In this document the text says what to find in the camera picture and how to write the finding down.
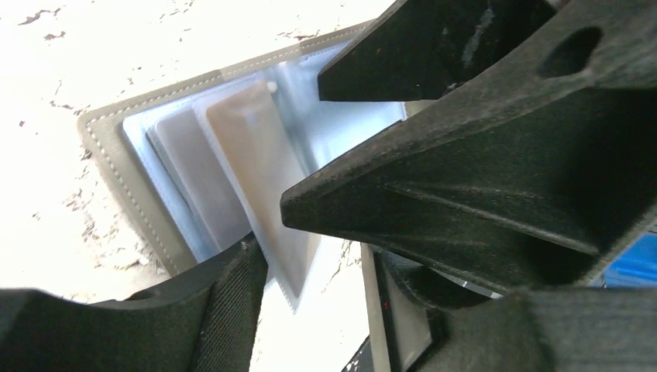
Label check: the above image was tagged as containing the silver card in holder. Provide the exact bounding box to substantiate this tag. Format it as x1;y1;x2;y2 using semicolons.
147;108;252;253

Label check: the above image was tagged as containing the gold card from holder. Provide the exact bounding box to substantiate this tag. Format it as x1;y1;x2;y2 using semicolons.
205;81;320;307

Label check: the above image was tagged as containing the grey card holder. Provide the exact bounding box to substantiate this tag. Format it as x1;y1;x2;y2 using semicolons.
78;23;417;309

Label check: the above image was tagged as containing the blue plastic object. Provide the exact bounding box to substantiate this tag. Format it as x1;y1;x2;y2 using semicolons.
603;233;656;287

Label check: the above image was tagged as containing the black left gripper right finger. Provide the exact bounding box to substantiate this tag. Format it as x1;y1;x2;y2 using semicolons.
360;244;656;371

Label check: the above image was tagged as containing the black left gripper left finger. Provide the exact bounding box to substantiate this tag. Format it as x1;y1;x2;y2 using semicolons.
1;234;268;371

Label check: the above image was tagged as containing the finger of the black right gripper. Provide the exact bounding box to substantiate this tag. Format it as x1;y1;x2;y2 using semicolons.
318;0;557;102
280;1;656;293

